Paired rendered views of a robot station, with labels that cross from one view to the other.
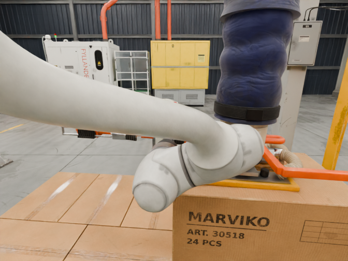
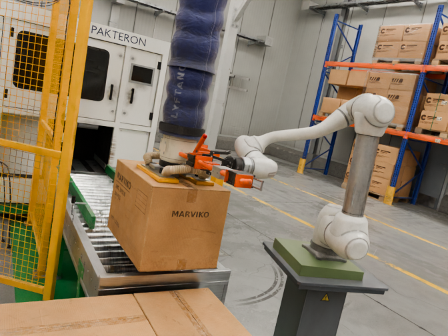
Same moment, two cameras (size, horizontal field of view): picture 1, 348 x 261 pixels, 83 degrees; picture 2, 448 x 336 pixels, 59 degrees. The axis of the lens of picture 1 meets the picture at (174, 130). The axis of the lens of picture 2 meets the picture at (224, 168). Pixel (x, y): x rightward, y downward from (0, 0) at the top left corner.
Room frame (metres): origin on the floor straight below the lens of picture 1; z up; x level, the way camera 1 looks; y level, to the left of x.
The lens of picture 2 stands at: (1.70, 1.49, 1.48)
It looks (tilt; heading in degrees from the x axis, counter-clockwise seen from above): 9 degrees down; 234
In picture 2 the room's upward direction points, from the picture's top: 11 degrees clockwise
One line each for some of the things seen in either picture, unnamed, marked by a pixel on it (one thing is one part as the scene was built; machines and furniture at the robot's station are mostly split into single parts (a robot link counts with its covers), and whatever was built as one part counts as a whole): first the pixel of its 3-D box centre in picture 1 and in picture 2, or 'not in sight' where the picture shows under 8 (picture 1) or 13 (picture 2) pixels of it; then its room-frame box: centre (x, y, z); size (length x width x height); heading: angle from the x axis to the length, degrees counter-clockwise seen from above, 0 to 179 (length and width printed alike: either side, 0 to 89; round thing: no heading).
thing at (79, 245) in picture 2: not in sight; (64, 213); (0.94, -1.31, 0.50); 2.31 x 0.05 x 0.19; 85
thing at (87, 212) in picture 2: not in sight; (67, 187); (0.85, -1.65, 0.60); 1.60 x 0.10 x 0.09; 85
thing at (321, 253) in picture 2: not in sight; (323, 247); (0.00, 0.19, 0.83); 0.22 x 0.18 x 0.06; 73
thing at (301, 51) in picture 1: (302, 44); not in sight; (1.56, -0.94, 1.62); 0.20 x 0.05 x 0.30; 85
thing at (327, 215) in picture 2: not in sight; (332, 225); (0.01, 0.23, 0.97); 0.18 x 0.16 x 0.22; 62
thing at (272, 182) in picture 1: (243, 174); (191, 173); (0.62, -0.25, 1.09); 0.34 x 0.10 x 0.05; 85
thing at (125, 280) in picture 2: not in sight; (169, 277); (0.72, -0.11, 0.58); 0.70 x 0.03 x 0.06; 175
